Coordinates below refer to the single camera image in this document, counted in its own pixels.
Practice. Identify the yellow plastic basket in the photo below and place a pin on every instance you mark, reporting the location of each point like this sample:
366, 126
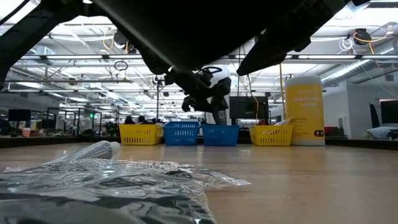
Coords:
270, 135
140, 135

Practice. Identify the black desk monitor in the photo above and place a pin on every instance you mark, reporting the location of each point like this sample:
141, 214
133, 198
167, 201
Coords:
390, 111

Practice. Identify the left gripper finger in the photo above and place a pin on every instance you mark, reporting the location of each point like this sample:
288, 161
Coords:
225, 90

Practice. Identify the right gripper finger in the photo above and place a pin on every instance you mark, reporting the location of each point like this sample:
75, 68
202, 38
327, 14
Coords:
267, 51

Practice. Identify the orange cup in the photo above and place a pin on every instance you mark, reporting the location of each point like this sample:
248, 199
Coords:
26, 132

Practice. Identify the blue plastic basket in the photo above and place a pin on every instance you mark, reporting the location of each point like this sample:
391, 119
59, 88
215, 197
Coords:
182, 135
220, 135

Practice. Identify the yellow disinfecting wipes canister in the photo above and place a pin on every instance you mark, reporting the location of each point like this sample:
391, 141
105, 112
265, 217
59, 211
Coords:
306, 118

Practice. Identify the small black monitor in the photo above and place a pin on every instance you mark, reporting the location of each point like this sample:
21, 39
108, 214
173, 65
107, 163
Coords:
19, 114

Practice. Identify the red box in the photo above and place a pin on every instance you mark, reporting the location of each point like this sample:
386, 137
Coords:
331, 130

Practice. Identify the person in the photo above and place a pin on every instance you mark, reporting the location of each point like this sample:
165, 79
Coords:
143, 120
129, 120

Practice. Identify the black upright panel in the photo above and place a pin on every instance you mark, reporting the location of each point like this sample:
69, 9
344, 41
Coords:
374, 116

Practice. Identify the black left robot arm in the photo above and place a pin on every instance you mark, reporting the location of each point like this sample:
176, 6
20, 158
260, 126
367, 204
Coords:
186, 31

